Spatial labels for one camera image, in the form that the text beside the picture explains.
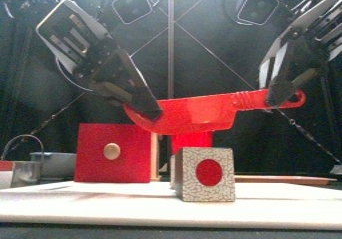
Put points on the flat wooden board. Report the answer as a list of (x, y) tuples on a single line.
[(285, 179)]

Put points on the white cutting board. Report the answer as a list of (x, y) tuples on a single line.
[(134, 206)]

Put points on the red cube with wooden dot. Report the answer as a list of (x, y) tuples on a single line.
[(114, 153)]

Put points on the thin wooden upright slat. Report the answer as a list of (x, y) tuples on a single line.
[(155, 156)]

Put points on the white patterned cube red oval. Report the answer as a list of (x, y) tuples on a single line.
[(207, 174)]

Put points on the vertical metal frame pole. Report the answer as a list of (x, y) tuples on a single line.
[(171, 49)]

